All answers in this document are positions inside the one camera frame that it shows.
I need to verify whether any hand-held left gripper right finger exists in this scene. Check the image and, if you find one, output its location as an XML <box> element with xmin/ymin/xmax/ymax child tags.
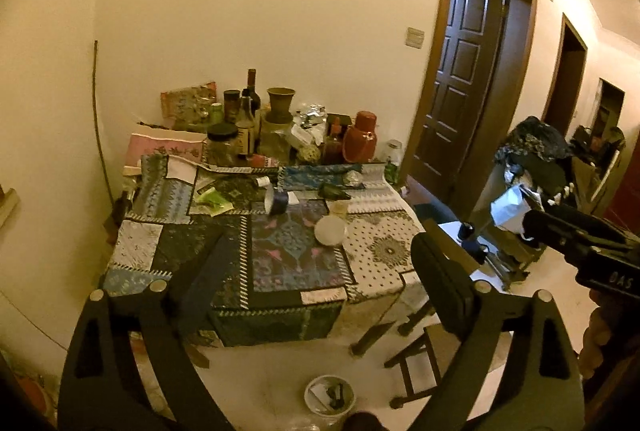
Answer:
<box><xmin>410</xmin><ymin>233</ymin><xmax>586</xmax><ymax>431</ymax></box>

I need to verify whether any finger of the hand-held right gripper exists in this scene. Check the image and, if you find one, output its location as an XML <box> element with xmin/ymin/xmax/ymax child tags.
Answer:
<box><xmin>542</xmin><ymin>204</ymin><xmax>628</xmax><ymax>246</ymax></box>
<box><xmin>521</xmin><ymin>210</ymin><xmax>596</xmax><ymax>262</ymax></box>

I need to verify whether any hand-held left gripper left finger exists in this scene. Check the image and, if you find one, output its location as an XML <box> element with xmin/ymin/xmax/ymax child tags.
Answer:
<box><xmin>57</xmin><ymin>228</ymin><xmax>236</xmax><ymax>431</ymax></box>

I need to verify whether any green snack packet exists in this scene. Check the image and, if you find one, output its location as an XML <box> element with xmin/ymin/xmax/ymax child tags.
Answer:
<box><xmin>194</xmin><ymin>188</ymin><xmax>234</xmax><ymax>215</ymax></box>

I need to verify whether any white bowl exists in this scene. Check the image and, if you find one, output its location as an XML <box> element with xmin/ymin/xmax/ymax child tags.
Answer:
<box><xmin>304</xmin><ymin>374</ymin><xmax>357</xmax><ymax>417</ymax></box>

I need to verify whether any person's right hand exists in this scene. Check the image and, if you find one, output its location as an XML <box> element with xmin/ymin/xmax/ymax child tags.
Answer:
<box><xmin>577</xmin><ymin>288</ymin><xmax>640</xmax><ymax>382</ymax></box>

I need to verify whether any white low stand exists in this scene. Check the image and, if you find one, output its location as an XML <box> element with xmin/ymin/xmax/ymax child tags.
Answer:
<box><xmin>437</xmin><ymin>220</ymin><xmax>501</xmax><ymax>292</ymax></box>

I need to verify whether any white plastic bag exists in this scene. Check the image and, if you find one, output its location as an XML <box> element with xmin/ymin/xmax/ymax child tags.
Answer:
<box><xmin>490</xmin><ymin>186</ymin><xmax>531</xmax><ymax>232</ymax></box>

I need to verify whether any patchwork tablecloth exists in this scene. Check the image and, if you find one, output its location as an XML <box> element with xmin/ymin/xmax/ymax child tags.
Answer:
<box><xmin>100</xmin><ymin>151</ymin><xmax>426</xmax><ymax>349</ymax></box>

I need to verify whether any dark wooden stool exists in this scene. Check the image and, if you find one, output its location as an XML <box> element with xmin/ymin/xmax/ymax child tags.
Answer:
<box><xmin>384</xmin><ymin>326</ymin><xmax>446</xmax><ymax>409</ymax></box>

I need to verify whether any dark clothes pile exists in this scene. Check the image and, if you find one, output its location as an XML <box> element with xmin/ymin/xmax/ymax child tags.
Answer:
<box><xmin>495</xmin><ymin>116</ymin><xmax>573</xmax><ymax>164</ymax></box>

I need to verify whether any blue cup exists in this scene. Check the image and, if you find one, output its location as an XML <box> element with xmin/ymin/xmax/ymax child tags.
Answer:
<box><xmin>264</xmin><ymin>186</ymin><xmax>290</xmax><ymax>216</ymax></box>

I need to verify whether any white round lid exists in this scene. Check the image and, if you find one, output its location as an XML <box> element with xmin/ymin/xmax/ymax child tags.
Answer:
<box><xmin>314</xmin><ymin>215</ymin><xmax>347</xmax><ymax>248</ymax></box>

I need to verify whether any clear glass jar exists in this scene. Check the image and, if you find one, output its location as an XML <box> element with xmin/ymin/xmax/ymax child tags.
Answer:
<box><xmin>385</xmin><ymin>140</ymin><xmax>404</xmax><ymax>184</ymax></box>

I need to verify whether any pink patterned box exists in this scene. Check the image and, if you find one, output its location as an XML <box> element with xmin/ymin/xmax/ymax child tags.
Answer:
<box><xmin>125</xmin><ymin>134</ymin><xmax>206</xmax><ymax>172</ymax></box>

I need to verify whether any black-lidded glass jar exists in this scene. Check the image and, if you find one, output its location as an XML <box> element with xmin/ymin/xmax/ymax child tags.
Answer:
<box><xmin>206</xmin><ymin>124</ymin><xmax>240</xmax><ymax>167</ymax></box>

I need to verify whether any dark green wrapper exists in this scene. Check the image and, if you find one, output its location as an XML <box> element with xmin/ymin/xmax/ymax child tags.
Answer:
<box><xmin>318</xmin><ymin>182</ymin><xmax>352</xmax><ymax>202</ymax></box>

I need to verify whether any labelled brown liquor bottle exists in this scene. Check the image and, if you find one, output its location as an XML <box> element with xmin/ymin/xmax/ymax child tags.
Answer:
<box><xmin>236</xmin><ymin>96</ymin><xmax>257</xmax><ymax>157</ymax></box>

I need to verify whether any beige ceramic jar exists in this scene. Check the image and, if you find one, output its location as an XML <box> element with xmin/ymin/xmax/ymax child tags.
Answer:
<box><xmin>260</xmin><ymin>116</ymin><xmax>293</xmax><ymax>162</ymax></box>

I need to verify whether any red thermos jug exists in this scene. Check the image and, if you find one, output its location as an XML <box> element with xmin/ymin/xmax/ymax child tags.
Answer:
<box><xmin>342</xmin><ymin>111</ymin><xmax>378</xmax><ymax>164</ymax></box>

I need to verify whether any red sauce bottle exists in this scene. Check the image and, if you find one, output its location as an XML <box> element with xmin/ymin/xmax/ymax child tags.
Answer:
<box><xmin>322</xmin><ymin>117</ymin><xmax>346</xmax><ymax>164</ymax></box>

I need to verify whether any red patterned snack bag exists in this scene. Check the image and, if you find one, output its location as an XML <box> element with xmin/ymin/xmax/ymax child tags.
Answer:
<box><xmin>161</xmin><ymin>82</ymin><xmax>218</xmax><ymax>129</ymax></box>

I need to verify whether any dark brown jar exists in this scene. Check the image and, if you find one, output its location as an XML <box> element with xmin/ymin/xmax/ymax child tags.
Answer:
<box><xmin>223</xmin><ymin>90</ymin><xmax>242</xmax><ymax>122</ymax></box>

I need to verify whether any dark brown panel door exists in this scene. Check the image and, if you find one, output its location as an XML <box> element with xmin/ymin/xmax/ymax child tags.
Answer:
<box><xmin>407</xmin><ymin>0</ymin><xmax>506</xmax><ymax>179</ymax></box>

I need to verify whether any thin dark stick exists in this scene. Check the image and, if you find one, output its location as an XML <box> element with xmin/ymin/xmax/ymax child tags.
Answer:
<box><xmin>92</xmin><ymin>40</ymin><xmax>113</xmax><ymax>202</ymax></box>

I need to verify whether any brown ceramic vase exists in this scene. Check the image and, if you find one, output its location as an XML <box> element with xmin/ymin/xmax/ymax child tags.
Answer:
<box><xmin>266</xmin><ymin>87</ymin><xmax>296</xmax><ymax>124</ymax></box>

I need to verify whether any crumpled silver foil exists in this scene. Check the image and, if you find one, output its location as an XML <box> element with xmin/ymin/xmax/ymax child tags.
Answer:
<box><xmin>295</xmin><ymin>104</ymin><xmax>328</xmax><ymax>129</ymax></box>

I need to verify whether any dark wine bottle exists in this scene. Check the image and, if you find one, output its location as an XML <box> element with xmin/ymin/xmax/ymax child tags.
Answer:
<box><xmin>244</xmin><ymin>68</ymin><xmax>262</xmax><ymax>113</ymax></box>

